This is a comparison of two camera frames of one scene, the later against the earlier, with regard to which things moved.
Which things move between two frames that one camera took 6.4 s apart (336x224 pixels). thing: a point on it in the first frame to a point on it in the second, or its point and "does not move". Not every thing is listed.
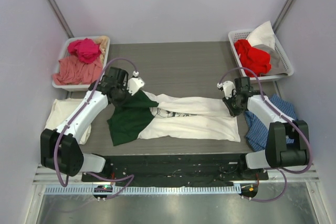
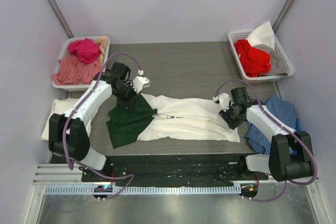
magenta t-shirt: [87, 50] does not move
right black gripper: [233, 106] to [227, 118]
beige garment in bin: [103, 41] does not move
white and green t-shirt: [145, 116] does not move
